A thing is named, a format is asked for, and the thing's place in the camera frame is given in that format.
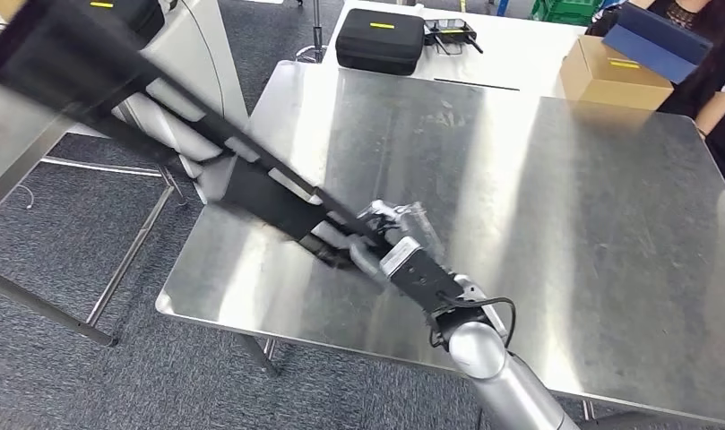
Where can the stainless steel workbench table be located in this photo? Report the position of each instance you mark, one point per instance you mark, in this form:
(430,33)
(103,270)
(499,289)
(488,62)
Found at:
(576,237)

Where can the black remote controller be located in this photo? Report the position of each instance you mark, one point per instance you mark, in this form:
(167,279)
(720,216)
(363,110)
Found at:
(451,30)

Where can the green plastic crate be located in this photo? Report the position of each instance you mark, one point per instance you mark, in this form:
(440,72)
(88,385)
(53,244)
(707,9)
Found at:
(567,11)

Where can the black plastic panel part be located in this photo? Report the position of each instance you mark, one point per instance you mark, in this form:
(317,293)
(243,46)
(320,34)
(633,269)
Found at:
(267,202)

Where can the black zip case yellow label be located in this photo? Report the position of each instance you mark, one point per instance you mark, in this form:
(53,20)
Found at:
(380,47)
(136,18)

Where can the brown cardboard box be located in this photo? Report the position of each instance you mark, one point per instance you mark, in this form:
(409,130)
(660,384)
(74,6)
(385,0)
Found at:
(6,7)
(605,89)

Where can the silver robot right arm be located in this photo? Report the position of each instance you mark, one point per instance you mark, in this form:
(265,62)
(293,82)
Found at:
(492,368)

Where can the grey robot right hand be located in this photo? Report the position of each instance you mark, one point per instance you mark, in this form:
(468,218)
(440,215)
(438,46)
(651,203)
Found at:
(365,255)

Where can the blue tablet cover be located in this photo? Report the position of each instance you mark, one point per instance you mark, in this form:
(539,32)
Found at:
(653,47)

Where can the black seat stool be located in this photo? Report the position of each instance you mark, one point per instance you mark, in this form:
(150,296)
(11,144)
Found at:
(318,24)

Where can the person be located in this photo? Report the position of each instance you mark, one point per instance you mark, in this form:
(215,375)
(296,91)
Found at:
(718,59)

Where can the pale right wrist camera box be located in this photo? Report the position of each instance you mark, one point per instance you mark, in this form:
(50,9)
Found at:
(421,276)

